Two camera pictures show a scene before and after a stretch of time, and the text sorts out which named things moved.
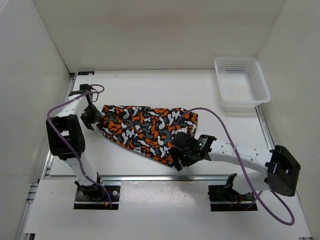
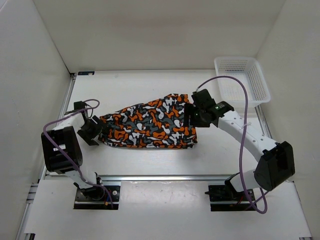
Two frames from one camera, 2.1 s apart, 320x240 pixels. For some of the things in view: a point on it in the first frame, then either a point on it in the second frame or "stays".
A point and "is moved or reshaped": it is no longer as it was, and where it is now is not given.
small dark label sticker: [86, 73] stays
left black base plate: [95, 197] stays
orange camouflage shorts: [148, 130] is moved or reshaped
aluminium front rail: [162, 178] stays
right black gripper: [175, 153] → [189, 109]
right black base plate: [229, 199] stays
